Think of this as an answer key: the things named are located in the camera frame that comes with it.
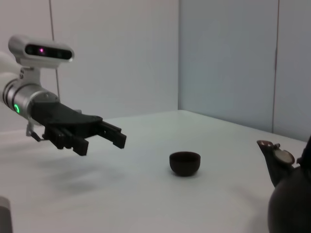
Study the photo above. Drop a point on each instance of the black round teapot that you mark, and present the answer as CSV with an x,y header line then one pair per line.
x,y
291,201

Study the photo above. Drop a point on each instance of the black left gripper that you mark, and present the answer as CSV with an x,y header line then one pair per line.
x,y
68,119

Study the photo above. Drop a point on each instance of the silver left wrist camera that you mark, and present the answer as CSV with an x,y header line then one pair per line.
x,y
48,52

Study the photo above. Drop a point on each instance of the dark brown teacup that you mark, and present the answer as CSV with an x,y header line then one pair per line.
x,y
185,165

